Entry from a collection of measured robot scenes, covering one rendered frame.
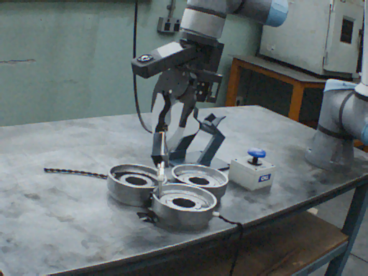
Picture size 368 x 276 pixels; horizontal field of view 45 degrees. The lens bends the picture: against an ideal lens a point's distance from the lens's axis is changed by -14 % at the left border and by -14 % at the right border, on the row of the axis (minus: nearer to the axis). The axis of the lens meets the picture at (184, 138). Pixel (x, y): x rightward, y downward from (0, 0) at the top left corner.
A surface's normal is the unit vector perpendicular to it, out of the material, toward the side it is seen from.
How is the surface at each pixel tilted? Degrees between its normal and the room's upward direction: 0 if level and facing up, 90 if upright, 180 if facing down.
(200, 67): 90
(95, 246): 0
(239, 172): 90
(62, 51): 90
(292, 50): 90
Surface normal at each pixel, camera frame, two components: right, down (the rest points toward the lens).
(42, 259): 0.16, -0.94
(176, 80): -0.72, -0.04
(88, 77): 0.66, 0.33
